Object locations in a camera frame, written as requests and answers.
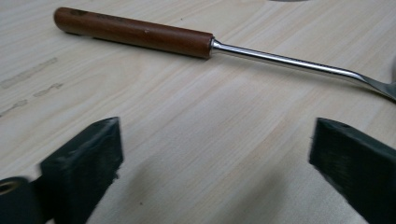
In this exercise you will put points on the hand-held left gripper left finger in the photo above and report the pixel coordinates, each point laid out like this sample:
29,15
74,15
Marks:
81,168

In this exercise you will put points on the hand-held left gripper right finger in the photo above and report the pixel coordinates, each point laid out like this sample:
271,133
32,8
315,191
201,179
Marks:
358,165

